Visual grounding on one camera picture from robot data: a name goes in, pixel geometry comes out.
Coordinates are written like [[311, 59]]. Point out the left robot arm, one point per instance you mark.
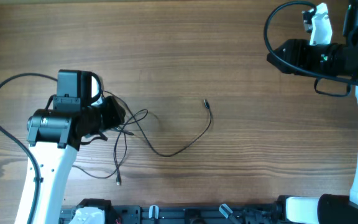
[[55, 135]]

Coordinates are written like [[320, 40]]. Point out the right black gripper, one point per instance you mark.
[[295, 51]]

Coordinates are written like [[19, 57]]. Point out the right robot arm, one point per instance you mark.
[[321, 59]]

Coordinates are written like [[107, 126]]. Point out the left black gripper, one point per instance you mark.
[[116, 116]]

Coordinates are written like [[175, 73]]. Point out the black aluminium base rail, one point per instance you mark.
[[248, 213]]

